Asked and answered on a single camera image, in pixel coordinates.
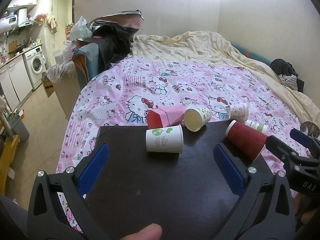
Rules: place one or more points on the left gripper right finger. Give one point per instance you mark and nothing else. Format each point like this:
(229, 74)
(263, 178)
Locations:
(264, 209)

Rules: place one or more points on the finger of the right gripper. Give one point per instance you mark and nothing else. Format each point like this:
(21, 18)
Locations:
(279, 149)
(308, 142)

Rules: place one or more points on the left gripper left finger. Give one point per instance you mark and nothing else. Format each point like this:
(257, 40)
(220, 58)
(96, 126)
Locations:
(46, 217)

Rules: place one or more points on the white cup green band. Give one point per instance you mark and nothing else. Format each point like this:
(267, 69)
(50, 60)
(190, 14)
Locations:
(257, 126)

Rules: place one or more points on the red corrugated paper cup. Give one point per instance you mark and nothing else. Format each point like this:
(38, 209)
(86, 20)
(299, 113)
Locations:
(248, 140)

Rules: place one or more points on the pink hello kitty paper cup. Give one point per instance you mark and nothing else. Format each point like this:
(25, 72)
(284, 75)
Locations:
(238, 112)

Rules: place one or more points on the white cup cartoon animal print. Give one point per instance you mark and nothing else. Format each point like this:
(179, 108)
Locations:
(195, 118)

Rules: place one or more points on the white cup green tree logo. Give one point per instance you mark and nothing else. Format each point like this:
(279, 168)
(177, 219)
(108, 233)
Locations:
(165, 139)

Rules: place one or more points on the pink hexagonal cup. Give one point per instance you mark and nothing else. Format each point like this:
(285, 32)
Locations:
(165, 116)

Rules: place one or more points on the person's left hand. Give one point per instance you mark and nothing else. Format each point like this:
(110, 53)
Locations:
(151, 232)

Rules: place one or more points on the tabby cat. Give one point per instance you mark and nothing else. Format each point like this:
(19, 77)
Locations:
(310, 129)

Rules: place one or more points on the black striped clothes pile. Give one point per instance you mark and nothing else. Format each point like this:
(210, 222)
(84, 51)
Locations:
(287, 75)

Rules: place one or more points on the yellow wooden stool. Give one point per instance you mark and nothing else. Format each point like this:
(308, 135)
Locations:
(7, 157)

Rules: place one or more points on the black board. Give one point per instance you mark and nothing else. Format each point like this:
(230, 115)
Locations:
(185, 193)

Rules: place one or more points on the grey trash bin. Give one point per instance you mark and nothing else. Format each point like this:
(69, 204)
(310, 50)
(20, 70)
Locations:
(17, 126)

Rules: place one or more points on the beige bedside cabinet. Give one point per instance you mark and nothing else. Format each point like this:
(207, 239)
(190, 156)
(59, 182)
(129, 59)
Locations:
(65, 83)

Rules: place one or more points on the cream quilt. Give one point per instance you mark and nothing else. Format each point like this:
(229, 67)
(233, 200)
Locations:
(212, 48)

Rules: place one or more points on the cardboard box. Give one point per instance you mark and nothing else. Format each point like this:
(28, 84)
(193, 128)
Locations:
(47, 84)

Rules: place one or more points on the pink hello kitty bedsheet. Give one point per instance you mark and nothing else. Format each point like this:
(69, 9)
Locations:
(125, 93)

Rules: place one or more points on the white kitchen cabinet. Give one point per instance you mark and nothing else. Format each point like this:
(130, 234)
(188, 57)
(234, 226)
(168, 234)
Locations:
(15, 82)

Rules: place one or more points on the white washing machine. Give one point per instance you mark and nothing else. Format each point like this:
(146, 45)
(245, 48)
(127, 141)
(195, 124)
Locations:
(35, 64)

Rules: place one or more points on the teal chair with clothes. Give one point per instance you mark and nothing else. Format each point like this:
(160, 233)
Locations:
(88, 63)

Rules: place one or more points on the white plastic bag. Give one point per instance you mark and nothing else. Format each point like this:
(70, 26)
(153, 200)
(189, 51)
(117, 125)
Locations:
(80, 30)

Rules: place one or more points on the pile of dark clothes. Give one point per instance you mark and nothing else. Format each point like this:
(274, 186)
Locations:
(114, 34)

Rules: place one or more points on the white water heater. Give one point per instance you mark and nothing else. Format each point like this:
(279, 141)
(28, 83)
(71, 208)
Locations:
(22, 16)

